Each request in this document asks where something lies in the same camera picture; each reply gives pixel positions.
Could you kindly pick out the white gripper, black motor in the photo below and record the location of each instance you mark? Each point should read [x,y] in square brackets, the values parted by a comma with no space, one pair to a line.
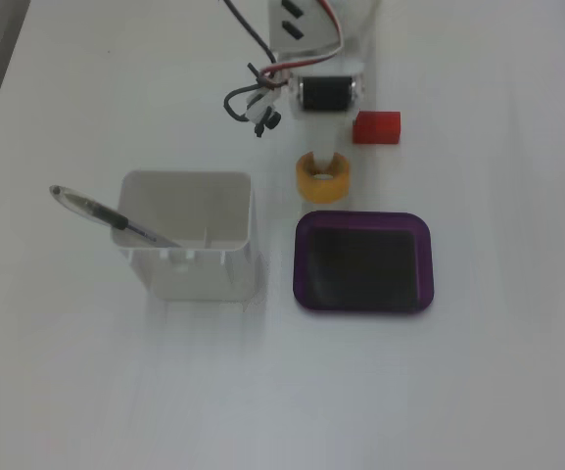
[322,94]

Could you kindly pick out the yellow tape roll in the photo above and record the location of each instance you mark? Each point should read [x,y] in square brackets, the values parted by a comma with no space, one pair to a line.
[322,192]

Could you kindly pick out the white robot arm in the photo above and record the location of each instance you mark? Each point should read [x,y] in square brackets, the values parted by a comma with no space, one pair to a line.
[321,29]

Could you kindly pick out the white plastic box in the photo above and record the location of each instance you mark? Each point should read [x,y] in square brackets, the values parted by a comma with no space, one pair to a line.
[199,274]

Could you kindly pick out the red rectangular block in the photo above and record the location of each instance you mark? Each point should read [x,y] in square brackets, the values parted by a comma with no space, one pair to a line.
[376,127]

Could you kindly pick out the purple tray with black inside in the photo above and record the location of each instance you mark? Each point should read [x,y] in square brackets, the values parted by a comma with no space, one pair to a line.
[362,262]

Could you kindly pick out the clear black ballpoint pen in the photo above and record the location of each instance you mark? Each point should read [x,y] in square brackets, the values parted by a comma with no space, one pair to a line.
[96,211]

